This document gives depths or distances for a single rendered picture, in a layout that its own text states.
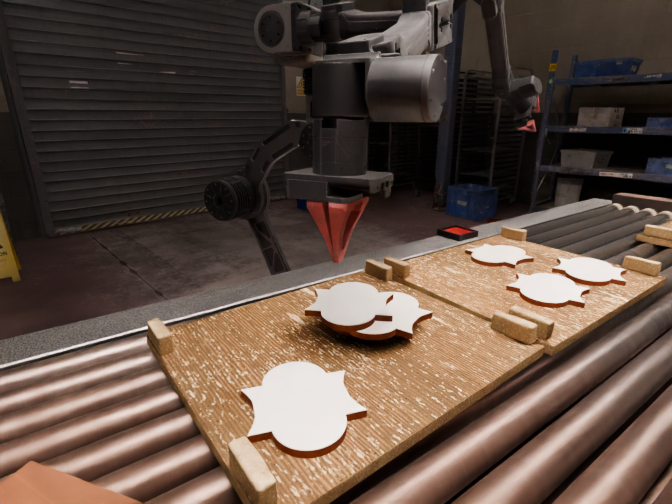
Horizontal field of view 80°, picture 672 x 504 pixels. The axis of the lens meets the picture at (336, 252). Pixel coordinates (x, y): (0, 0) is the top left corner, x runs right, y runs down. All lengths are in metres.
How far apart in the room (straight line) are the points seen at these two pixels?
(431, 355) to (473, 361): 0.05
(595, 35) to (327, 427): 6.00
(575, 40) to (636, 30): 0.62
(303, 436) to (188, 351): 0.22
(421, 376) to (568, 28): 5.99
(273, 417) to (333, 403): 0.06
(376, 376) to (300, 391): 0.09
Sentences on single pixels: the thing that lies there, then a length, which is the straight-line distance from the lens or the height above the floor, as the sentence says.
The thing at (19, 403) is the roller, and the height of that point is 0.91.
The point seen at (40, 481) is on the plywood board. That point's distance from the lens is 0.29.
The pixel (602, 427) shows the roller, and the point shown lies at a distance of 0.54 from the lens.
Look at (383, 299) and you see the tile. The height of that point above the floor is 0.98.
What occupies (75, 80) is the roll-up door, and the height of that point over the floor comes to 1.55.
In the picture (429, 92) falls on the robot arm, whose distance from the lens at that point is 0.37.
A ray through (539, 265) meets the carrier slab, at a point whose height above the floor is 0.94.
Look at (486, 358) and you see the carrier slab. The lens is 0.55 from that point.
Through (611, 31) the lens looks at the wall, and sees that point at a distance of 6.16.
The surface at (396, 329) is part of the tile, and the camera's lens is 0.53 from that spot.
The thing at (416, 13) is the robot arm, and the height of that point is 1.39.
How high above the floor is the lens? 1.22
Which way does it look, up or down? 19 degrees down
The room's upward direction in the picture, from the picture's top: straight up
